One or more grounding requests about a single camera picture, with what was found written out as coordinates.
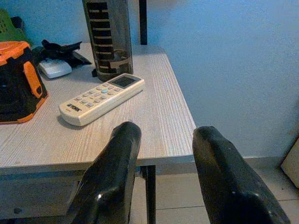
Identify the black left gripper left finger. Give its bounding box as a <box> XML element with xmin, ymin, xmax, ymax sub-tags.
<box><xmin>66</xmin><ymin>121</ymin><xmax>142</xmax><ymax>224</ymax></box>

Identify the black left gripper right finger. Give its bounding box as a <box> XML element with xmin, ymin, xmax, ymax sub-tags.
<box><xmin>192</xmin><ymin>126</ymin><xmax>292</xmax><ymax>224</ymax></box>

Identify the black metal desk leg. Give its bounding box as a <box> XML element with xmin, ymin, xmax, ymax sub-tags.
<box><xmin>139</xmin><ymin>0</ymin><xmax>148</xmax><ymax>45</ymax></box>
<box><xmin>140</xmin><ymin>165</ymin><xmax>157</xmax><ymax>224</ymax></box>

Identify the beige box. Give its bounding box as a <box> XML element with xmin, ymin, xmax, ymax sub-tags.
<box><xmin>280</xmin><ymin>137</ymin><xmax>299</xmax><ymax>189</ymax></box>

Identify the white air conditioner remote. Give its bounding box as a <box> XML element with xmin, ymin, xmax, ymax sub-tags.
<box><xmin>58</xmin><ymin>73</ymin><xmax>145</xmax><ymax>127</ymax></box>

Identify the small white device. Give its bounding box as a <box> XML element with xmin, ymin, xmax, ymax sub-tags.
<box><xmin>37</xmin><ymin>59</ymin><xmax>72</xmax><ymax>79</ymax></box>

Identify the orange and black tool case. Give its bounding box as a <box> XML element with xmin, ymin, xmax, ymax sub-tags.
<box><xmin>0</xmin><ymin>41</ymin><xmax>49</xmax><ymax>125</ymax></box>

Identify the green plastic basket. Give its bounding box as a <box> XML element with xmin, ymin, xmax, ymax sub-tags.
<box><xmin>0</xmin><ymin>8</ymin><xmax>33</xmax><ymax>47</ymax></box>

